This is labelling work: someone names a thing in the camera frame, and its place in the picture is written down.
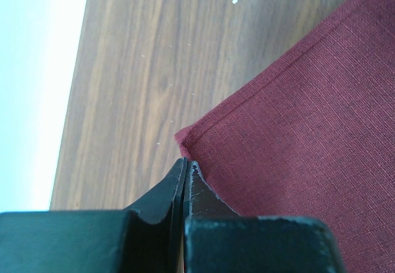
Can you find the dark red cloth napkin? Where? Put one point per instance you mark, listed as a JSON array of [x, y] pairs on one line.
[[313, 135]]

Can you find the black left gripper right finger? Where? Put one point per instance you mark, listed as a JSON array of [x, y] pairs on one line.
[[217, 239]]

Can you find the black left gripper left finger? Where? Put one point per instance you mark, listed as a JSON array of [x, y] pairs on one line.
[[143, 237]]

